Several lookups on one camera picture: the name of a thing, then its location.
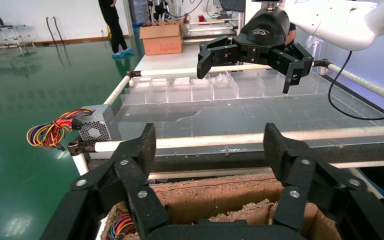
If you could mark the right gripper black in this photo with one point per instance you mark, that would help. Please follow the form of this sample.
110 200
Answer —
261 33

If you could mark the clear acrylic compartment tray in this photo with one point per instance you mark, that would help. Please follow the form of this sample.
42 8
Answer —
178 92

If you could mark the workbench with white rails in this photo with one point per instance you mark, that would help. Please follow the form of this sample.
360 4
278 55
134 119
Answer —
208 30

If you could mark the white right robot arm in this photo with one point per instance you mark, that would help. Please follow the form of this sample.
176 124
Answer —
344 23

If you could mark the metal frame table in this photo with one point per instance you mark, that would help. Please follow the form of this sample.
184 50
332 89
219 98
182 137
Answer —
3 26

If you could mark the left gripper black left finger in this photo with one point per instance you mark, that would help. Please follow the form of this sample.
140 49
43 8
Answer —
130 185

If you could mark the dark monitor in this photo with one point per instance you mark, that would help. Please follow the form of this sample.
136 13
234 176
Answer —
233 5

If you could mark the person in dark shirt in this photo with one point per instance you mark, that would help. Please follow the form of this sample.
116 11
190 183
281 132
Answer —
292 31

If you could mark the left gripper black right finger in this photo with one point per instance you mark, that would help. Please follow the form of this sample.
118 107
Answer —
294 175

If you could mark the white frame leg pipe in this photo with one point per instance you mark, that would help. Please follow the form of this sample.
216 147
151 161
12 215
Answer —
81 164

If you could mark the person in black clothes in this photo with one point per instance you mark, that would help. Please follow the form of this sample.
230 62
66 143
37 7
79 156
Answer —
114 20

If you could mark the cardboard box orange print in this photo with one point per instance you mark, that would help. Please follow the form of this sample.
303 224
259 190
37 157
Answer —
162 43

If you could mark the black background robot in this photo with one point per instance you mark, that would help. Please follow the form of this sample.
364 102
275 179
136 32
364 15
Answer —
160 8

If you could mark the worn brown cardboard box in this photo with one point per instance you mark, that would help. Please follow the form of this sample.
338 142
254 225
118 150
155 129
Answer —
212 198

